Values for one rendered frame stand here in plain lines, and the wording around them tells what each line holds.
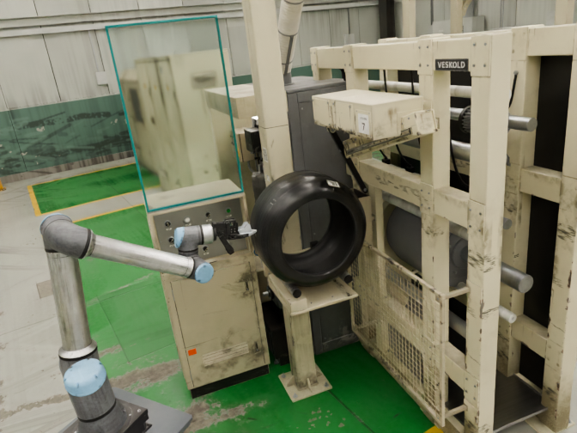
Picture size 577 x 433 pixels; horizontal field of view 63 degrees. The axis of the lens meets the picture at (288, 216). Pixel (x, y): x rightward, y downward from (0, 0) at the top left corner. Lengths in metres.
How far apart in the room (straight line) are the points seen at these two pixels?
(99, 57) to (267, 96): 9.06
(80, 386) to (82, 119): 9.47
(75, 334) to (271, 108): 1.36
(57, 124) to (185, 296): 8.60
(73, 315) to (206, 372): 1.28
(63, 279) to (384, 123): 1.41
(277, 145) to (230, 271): 0.84
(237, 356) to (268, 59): 1.82
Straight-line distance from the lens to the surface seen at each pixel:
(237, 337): 3.08
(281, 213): 2.14
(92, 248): 1.89
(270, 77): 2.42
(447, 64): 2.05
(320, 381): 3.19
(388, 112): 2.00
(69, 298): 2.07
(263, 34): 2.42
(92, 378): 2.03
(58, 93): 11.23
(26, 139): 11.14
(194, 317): 2.94
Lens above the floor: 2.05
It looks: 20 degrees down
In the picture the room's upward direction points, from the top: 7 degrees counter-clockwise
